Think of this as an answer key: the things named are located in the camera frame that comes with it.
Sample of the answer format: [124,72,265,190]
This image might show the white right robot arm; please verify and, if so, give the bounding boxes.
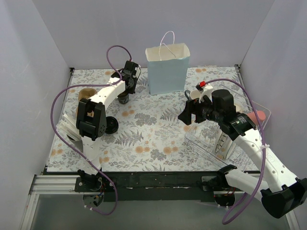
[178,89,307,219]

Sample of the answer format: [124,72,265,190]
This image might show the white paper napkins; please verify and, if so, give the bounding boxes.
[57,113,82,141]

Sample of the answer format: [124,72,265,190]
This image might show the blue-grey ceramic mug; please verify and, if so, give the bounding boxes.
[190,90,201,100]

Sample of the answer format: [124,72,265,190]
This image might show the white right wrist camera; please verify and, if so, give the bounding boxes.
[196,81,213,103]

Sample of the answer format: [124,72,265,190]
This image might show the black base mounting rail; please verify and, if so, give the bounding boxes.
[30,171,243,206]

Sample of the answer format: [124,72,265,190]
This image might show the pink cylindrical bottle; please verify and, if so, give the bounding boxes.
[247,110,266,124]

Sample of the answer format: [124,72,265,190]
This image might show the dark takeout coffee cup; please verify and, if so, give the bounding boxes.
[118,94,130,104]

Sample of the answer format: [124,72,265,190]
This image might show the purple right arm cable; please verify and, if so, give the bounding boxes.
[206,78,267,225]

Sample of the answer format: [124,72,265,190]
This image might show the brown cardboard cup carrier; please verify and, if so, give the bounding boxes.
[76,88,97,117]

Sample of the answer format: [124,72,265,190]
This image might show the black plastic cup lid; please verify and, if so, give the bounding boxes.
[105,116,119,135]

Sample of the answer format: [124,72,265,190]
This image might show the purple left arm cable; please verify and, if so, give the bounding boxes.
[49,45,133,215]

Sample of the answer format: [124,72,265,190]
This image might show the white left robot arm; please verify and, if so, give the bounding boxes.
[76,60,141,169]

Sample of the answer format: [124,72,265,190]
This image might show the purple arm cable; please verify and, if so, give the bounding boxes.
[206,78,267,225]
[49,45,133,215]

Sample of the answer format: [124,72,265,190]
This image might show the clear plastic dish rack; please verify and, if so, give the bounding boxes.
[184,83,272,172]

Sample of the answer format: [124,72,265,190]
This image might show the yellow patterned bowl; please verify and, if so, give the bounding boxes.
[235,103,243,113]

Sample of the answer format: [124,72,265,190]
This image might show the light blue paper bag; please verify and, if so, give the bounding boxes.
[145,31,190,95]

